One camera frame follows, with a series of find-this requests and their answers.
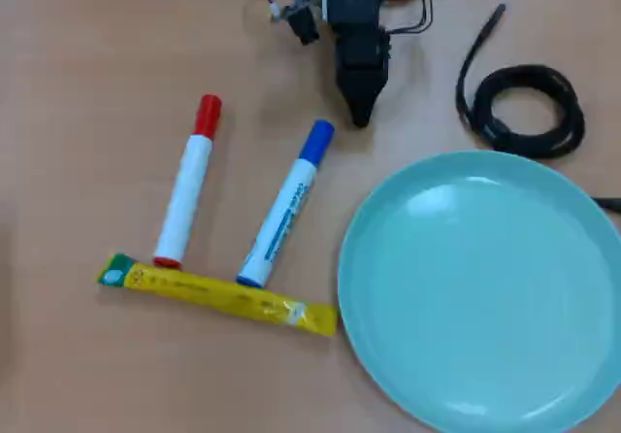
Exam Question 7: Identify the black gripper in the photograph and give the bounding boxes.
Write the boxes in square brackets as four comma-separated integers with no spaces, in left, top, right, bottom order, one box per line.
[326,0,391,128]

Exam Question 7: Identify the blue capped white marker pen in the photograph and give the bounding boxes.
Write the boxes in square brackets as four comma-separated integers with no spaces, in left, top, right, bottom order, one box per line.
[236,119,336,288]

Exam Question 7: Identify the red capped white marker pen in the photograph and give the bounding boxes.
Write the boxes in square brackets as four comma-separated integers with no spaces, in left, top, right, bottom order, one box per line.
[152,93,224,270]

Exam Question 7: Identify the light blue plate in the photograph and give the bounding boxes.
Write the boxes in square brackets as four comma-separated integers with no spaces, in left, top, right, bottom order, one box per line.
[337,150,621,433]

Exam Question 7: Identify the yellow sachet with green end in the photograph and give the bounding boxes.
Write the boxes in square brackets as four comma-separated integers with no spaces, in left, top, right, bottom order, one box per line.
[96,251,340,339]

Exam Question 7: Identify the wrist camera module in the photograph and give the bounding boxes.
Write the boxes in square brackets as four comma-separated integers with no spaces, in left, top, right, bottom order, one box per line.
[278,0,325,47]

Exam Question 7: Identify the thin black servo wires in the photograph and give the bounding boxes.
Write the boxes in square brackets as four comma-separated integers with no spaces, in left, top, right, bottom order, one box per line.
[386,0,458,36]

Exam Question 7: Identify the coiled black cable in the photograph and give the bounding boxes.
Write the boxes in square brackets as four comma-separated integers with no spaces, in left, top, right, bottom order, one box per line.
[454,3,587,160]

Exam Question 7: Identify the short black cable end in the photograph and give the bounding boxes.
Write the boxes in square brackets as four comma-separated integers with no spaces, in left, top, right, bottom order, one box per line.
[591,195,621,214]

